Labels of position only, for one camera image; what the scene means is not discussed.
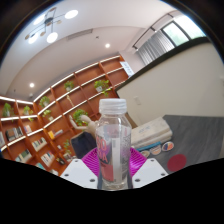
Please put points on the small round printed disc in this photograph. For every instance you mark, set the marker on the small round printed disc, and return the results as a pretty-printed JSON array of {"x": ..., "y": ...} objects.
[
  {"x": 145, "y": 153},
  {"x": 156, "y": 150},
  {"x": 167, "y": 146}
]

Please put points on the grey curtain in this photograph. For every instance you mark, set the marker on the grey curtain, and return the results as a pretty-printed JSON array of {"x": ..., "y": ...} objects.
[{"x": 155, "y": 46}]

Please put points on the white wall switch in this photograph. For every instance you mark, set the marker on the white wall switch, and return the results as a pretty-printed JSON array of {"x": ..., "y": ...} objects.
[{"x": 135, "y": 100}]

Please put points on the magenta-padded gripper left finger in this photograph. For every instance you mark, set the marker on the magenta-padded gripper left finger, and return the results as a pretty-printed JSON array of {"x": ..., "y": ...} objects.
[{"x": 78, "y": 171}]

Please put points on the orange wooden shelf unit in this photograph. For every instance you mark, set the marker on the orange wooden shelf unit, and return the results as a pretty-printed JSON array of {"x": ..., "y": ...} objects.
[{"x": 43, "y": 133}]

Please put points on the window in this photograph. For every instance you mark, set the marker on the window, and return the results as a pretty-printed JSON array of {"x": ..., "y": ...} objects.
[{"x": 180, "y": 31}]

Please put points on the white book stack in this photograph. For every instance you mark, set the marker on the white book stack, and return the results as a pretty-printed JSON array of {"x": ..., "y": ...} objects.
[{"x": 151, "y": 131}]

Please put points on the branched ceiling lamp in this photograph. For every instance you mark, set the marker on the branched ceiling lamp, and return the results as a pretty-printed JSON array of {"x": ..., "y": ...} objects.
[{"x": 51, "y": 36}]

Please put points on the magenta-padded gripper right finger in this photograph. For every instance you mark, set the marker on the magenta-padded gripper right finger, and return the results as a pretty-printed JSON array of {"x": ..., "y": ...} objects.
[{"x": 148, "y": 171}]

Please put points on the clear plastic drink bottle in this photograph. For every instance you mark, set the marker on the clear plastic drink bottle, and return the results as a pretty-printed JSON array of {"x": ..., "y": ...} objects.
[{"x": 113, "y": 143}]

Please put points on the wooden artist mannequin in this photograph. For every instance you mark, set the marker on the wooden artist mannequin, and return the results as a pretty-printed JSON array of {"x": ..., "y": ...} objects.
[{"x": 87, "y": 126}]

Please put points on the flat round red coaster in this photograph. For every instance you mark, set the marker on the flat round red coaster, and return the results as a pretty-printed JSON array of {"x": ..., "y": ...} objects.
[{"x": 176, "y": 162}]

